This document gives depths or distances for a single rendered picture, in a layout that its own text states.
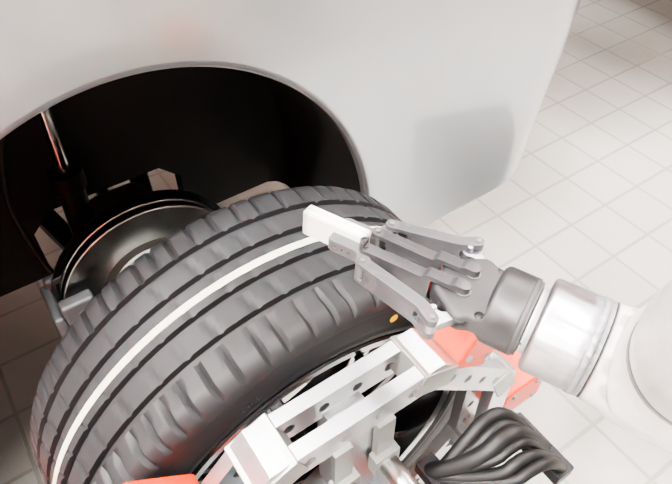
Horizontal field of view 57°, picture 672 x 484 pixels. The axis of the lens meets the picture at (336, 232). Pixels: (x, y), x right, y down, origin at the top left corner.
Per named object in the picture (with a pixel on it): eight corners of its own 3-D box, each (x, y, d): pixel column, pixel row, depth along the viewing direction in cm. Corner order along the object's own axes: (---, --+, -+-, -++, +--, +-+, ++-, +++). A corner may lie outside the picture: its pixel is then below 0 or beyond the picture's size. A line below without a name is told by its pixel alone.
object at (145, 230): (250, 265, 130) (189, 164, 105) (268, 289, 126) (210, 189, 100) (117, 358, 124) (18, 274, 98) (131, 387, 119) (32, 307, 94)
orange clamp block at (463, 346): (442, 325, 81) (480, 270, 78) (484, 368, 76) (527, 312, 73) (410, 327, 76) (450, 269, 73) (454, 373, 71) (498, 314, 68)
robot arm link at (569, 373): (589, 345, 60) (530, 318, 62) (626, 280, 54) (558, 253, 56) (565, 416, 54) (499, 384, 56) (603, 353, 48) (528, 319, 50)
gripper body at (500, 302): (506, 378, 55) (412, 332, 58) (534, 316, 61) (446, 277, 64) (529, 325, 50) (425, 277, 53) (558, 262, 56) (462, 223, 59)
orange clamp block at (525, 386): (464, 386, 101) (504, 359, 105) (499, 423, 97) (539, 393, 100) (471, 362, 96) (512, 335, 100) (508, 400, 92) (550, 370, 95)
